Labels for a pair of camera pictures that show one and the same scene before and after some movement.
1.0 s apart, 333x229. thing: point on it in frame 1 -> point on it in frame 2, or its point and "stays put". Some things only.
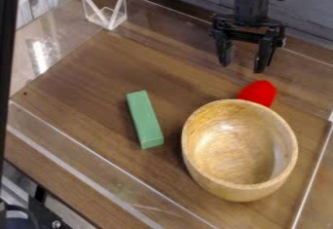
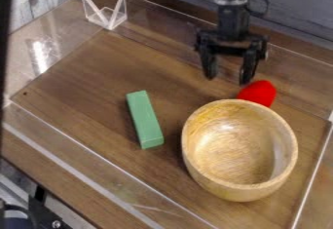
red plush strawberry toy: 260,91 stays put
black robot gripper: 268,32 -> 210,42
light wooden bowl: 240,149 stays put
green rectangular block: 145,119 stays put
